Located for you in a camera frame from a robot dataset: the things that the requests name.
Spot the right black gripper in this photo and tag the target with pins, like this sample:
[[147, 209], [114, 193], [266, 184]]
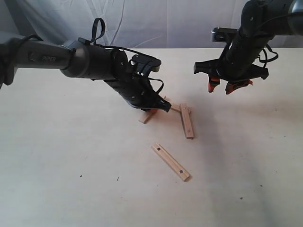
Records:
[[235, 64]]

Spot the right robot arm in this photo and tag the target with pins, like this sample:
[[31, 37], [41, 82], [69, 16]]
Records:
[[272, 18]]

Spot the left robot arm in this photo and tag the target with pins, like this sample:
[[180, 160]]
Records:
[[81, 60]]

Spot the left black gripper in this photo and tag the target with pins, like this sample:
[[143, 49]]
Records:
[[138, 92]]

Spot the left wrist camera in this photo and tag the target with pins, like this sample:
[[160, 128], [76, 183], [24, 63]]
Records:
[[144, 65]]

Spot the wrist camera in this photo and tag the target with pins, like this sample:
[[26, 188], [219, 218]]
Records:
[[223, 35], [144, 65]]

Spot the white backdrop cloth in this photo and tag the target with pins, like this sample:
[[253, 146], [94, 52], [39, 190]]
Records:
[[129, 23]]

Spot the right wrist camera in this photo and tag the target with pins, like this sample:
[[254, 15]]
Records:
[[223, 35]]

